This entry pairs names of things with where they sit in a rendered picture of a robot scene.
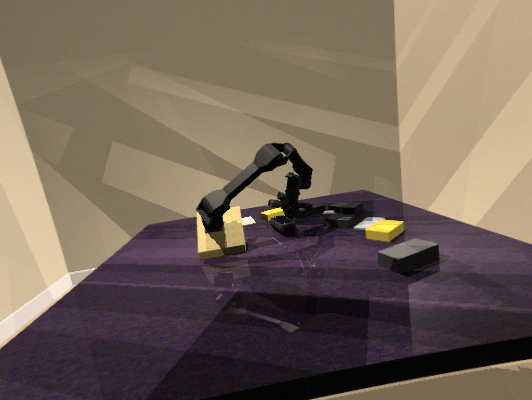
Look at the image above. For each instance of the white cube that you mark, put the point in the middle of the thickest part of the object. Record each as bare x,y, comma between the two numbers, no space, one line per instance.
327,214

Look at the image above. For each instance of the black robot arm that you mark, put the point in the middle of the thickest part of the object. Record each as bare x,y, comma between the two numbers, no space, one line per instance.
213,206

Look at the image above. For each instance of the white flat bar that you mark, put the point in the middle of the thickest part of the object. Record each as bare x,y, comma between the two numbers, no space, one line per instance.
367,222

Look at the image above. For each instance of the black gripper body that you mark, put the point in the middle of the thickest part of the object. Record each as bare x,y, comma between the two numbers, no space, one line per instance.
291,200

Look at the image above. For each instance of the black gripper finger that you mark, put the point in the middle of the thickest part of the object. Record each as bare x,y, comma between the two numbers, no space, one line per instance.
287,212
293,213

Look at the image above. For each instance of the dark grey controller unit with white label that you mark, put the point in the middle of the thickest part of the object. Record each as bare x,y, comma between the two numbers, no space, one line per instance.
283,225

